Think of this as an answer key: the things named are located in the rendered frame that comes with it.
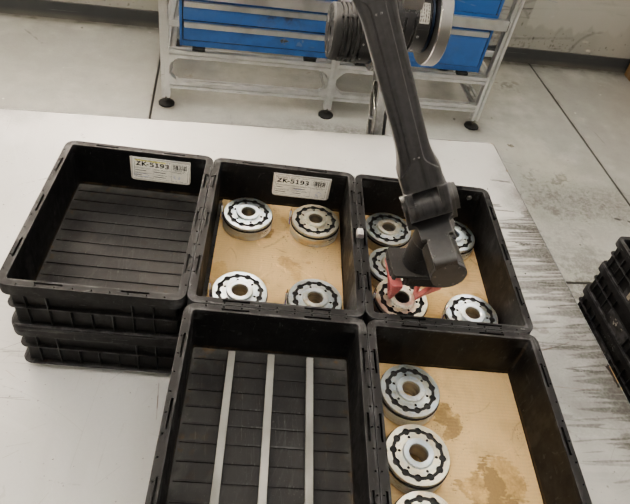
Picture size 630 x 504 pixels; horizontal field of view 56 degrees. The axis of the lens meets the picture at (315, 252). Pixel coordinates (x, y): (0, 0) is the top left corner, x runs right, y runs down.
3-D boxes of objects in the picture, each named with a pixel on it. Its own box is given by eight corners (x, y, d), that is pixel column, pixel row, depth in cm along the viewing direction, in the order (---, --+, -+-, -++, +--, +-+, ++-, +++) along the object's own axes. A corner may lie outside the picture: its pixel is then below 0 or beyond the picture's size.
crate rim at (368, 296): (352, 181, 129) (354, 172, 128) (484, 196, 132) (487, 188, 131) (363, 326, 101) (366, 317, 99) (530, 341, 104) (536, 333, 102)
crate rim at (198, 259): (214, 165, 126) (214, 156, 125) (352, 181, 129) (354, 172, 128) (185, 310, 98) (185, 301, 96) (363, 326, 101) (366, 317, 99)
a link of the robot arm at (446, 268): (452, 175, 91) (397, 192, 92) (473, 230, 83) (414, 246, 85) (460, 225, 100) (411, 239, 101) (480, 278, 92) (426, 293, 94)
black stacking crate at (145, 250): (76, 185, 130) (68, 142, 122) (212, 200, 133) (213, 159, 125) (10, 329, 102) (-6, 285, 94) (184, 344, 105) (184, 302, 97)
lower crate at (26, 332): (81, 221, 137) (74, 181, 129) (211, 235, 141) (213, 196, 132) (21, 366, 109) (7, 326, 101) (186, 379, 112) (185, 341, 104)
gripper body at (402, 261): (446, 284, 103) (461, 256, 98) (390, 282, 101) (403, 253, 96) (437, 256, 108) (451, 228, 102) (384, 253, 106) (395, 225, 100)
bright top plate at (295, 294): (287, 279, 113) (287, 277, 113) (339, 282, 114) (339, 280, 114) (288, 320, 106) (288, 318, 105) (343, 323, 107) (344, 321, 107)
